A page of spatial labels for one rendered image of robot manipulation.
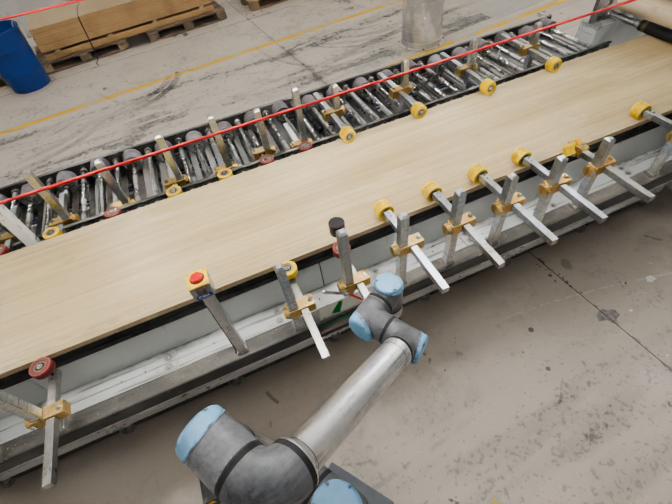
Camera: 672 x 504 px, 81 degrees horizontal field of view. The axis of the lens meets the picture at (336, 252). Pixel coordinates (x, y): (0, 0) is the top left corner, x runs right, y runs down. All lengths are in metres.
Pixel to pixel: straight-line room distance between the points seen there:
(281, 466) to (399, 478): 1.47
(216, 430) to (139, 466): 1.75
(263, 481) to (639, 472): 2.03
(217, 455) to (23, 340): 1.35
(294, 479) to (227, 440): 0.14
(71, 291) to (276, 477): 1.47
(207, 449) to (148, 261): 1.26
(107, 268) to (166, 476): 1.13
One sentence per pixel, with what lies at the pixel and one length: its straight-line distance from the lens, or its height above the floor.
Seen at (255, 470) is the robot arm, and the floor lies 1.44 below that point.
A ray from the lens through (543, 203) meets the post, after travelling 2.05.
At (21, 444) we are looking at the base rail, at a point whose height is 0.70.
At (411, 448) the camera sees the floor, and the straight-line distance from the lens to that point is 2.26.
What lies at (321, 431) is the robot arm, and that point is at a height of 1.37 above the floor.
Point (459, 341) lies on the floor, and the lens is 2.50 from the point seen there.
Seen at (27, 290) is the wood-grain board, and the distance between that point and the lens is 2.21.
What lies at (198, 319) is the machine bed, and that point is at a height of 0.75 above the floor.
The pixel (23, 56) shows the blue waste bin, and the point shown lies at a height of 0.40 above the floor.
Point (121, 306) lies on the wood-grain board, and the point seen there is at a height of 0.90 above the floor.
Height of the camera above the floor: 2.20
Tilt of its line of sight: 50 degrees down
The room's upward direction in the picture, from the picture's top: 9 degrees counter-clockwise
